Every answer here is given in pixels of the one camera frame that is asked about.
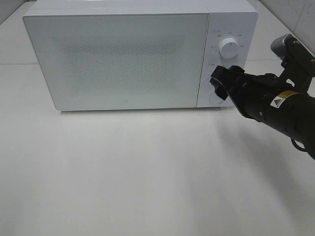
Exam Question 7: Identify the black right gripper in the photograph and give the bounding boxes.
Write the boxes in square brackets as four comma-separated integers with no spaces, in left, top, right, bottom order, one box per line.
[210,65,293,120]

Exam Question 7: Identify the round white door release button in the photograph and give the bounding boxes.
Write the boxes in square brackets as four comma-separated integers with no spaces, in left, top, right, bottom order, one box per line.
[209,93,224,105]

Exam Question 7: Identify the white microwave door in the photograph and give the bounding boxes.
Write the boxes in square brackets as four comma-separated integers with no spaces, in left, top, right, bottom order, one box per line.
[23,14,209,111]

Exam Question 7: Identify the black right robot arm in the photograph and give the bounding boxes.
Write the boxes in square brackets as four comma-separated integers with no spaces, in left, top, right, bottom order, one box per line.
[210,66,315,158]

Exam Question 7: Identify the upper white microwave knob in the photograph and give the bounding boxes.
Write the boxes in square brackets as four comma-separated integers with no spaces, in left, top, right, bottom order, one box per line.
[219,36,240,59]

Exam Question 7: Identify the white microwave oven body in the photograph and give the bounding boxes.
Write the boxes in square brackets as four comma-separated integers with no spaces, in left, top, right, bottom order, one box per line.
[23,0,258,109]

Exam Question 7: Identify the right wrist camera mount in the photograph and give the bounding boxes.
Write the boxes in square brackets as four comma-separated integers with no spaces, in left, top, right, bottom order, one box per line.
[271,34,315,94]

